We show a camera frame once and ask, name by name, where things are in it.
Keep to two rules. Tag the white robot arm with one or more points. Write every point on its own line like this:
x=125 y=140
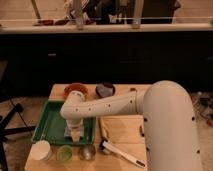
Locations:
x=169 y=122

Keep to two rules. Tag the grey-blue sponge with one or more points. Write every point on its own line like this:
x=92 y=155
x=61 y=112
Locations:
x=68 y=134

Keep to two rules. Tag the dark bowl with cloth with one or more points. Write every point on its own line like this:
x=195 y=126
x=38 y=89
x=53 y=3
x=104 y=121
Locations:
x=105 y=90

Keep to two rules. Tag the small metal cup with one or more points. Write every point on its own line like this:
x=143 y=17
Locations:
x=87 y=152

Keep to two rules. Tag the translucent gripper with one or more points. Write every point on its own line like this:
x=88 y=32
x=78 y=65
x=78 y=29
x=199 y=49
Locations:
x=76 y=129

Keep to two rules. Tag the black office chair base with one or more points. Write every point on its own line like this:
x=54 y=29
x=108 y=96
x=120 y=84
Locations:
x=4 y=132

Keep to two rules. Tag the orange ceramic plate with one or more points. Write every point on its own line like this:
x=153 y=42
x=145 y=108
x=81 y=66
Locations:
x=75 y=87

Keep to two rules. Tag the white plastic cup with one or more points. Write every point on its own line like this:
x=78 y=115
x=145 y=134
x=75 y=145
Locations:
x=41 y=151

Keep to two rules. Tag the green plastic cup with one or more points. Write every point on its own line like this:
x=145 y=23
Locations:
x=64 y=153

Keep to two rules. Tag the green plastic tray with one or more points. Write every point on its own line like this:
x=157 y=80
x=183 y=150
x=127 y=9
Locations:
x=51 y=127

